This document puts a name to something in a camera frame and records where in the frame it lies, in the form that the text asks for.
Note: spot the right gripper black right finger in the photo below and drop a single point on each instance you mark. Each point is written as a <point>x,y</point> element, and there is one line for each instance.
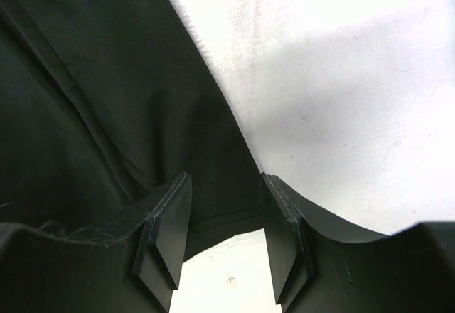
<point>320,262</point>

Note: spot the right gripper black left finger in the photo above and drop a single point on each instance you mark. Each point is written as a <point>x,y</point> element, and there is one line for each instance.
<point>128,262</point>

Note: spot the black t shirt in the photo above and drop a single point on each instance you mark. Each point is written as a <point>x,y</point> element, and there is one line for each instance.
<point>102,101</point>

